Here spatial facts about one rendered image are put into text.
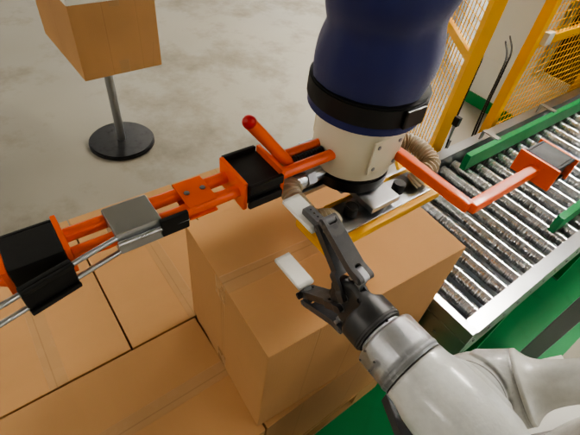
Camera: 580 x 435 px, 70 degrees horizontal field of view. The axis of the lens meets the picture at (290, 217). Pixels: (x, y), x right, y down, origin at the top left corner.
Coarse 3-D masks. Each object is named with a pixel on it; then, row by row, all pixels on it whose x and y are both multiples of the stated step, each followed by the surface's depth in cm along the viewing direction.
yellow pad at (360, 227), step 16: (400, 176) 95; (400, 192) 90; (416, 192) 92; (432, 192) 93; (336, 208) 86; (352, 208) 83; (384, 208) 87; (400, 208) 89; (416, 208) 91; (352, 224) 83; (368, 224) 84; (384, 224) 86; (352, 240) 82
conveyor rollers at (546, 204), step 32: (576, 128) 243; (512, 160) 208; (480, 192) 187; (512, 192) 192; (544, 192) 193; (576, 192) 196; (448, 224) 172; (480, 224) 173; (512, 224) 178; (544, 224) 177; (576, 224) 183; (480, 256) 164; (512, 256) 163; (544, 256) 164; (448, 288) 148; (480, 288) 149
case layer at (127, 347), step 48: (0, 288) 129; (96, 288) 133; (144, 288) 135; (0, 336) 119; (48, 336) 120; (96, 336) 122; (144, 336) 124; (192, 336) 125; (0, 384) 110; (48, 384) 111; (96, 384) 113; (144, 384) 114; (192, 384) 115; (336, 384) 127; (0, 432) 102; (48, 432) 103; (96, 432) 105; (144, 432) 106; (192, 432) 107; (240, 432) 108; (288, 432) 130
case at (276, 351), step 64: (320, 192) 116; (192, 256) 107; (256, 256) 98; (320, 256) 100; (384, 256) 102; (448, 256) 105; (256, 320) 86; (320, 320) 88; (256, 384) 95; (320, 384) 117
